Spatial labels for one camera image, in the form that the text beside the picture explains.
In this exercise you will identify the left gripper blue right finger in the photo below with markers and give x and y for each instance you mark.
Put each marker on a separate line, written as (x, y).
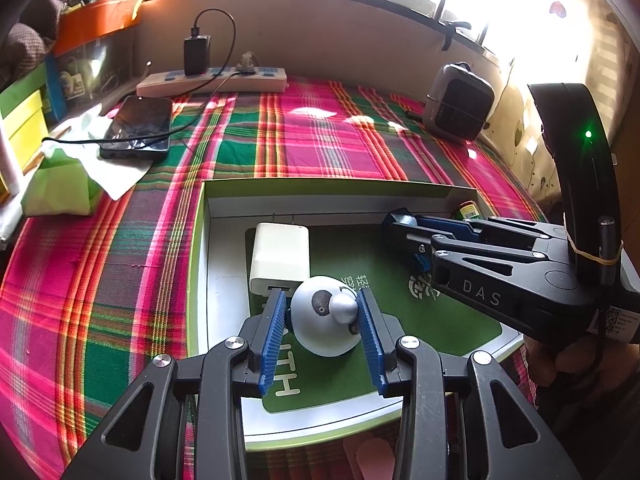
(373, 335)

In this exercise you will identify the white panda suction hook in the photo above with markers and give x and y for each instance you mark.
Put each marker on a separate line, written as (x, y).
(324, 316)

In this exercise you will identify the red capped bottle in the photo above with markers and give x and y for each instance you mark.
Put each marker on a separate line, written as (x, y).
(467, 211)

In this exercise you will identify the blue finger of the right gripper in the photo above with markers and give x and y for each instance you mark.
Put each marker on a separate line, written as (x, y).
(459, 229)
(395, 228)

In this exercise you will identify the green cloth pouch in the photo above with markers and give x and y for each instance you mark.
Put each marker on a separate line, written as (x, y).
(61, 185)

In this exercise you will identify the black charger adapter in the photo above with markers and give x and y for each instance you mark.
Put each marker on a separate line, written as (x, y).
(196, 55)

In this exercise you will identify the black smartphone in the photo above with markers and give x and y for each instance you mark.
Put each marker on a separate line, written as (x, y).
(139, 130)

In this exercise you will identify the small space heater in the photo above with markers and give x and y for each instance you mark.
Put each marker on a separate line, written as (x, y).
(458, 103)

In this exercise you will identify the pink clip long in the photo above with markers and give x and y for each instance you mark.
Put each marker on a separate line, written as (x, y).
(369, 457)

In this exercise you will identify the white power bank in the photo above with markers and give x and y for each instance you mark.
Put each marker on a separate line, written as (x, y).
(280, 258)

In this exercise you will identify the plaid pink green bedspread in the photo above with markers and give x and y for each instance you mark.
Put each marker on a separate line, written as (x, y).
(86, 302)

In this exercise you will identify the white tissue paper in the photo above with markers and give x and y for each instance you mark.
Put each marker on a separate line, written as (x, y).
(115, 176)

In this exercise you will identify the person right hand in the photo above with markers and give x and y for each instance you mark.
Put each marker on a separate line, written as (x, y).
(582, 372)

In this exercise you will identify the white plug on strip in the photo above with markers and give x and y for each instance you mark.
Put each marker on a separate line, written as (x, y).
(248, 63)

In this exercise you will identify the heart pattern curtain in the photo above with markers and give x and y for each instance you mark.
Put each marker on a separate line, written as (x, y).
(545, 44)

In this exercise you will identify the brown patterned cloth bag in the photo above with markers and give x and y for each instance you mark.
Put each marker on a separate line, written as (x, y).
(30, 40)

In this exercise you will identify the white power strip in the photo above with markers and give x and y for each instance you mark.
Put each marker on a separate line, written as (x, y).
(176, 83)

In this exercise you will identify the orange planter box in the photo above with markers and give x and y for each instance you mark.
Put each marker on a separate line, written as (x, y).
(98, 19)

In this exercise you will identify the yellow green box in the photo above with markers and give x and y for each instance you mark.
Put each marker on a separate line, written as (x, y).
(29, 107)

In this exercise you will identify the green cardboard box tray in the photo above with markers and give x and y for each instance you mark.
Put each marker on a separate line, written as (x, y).
(314, 399)

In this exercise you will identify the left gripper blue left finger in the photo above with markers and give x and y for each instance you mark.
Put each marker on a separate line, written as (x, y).
(270, 333)

